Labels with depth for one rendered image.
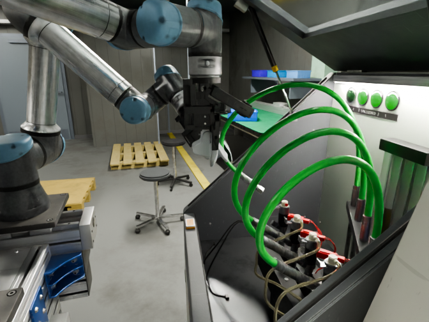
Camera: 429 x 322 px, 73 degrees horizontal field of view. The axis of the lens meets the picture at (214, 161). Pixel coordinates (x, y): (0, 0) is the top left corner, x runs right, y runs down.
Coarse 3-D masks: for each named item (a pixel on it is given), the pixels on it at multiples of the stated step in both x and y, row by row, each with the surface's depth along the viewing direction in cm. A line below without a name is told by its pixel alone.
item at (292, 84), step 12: (288, 84) 74; (300, 84) 73; (312, 84) 73; (252, 96) 77; (336, 96) 72; (348, 108) 72; (228, 120) 81; (360, 156) 75; (360, 168) 76; (360, 180) 77
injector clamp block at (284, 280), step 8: (288, 248) 81; (272, 256) 77; (280, 256) 77; (264, 264) 79; (288, 264) 79; (296, 264) 74; (264, 272) 80; (272, 272) 73; (280, 280) 68; (288, 280) 68; (272, 288) 74; (280, 288) 67; (272, 296) 74; (288, 296) 63; (304, 296) 63; (272, 304) 74; (280, 304) 68; (288, 304) 63; (296, 304) 61; (272, 312) 74; (272, 320) 75
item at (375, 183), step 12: (336, 156) 47; (348, 156) 47; (312, 168) 47; (372, 168) 48; (300, 180) 47; (372, 180) 49; (276, 192) 48; (288, 192) 48; (276, 204) 48; (264, 216) 48; (264, 228) 49; (372, 240) 53; (264, 252) 50; (276, 264) 51; (288, 276) 52; (300, 276) 53; (312, 288) 54
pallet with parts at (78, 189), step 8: (48, 184) 350; (56, 184) 350; (64, 184) 350; (72, 184) 350; (80, 184) 350; (88, 184) 350; (48, 192) 326; (56, 192) 326; (64, 192) 326; (72, 192) 326; (80, 192) 326; (88, 192) 334; (72, 200) 306; (80, 200) 306; (88, 200) 336; (72, 208) 299; (80, 208) 301
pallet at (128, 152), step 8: (120, 144) 550; (128, 144) 550; (136, 144) 550; (144, 144) 550; (152, 144) 560; (160, 144) 550; (112, 152) 498; (120, 152) 504; (128, 152) 498; (136, 152) 498; (144, 152) 507; (152, 152) 498; (160, 152) 498; (112, 160) 451; (128, 160) 451; (136, 160) 451; (144, 160) 459; (152, 160) 451; (160, 160) 455; (168, 160) 456; (112, 168) 446; (120, 168) 450; (128, 168) 453
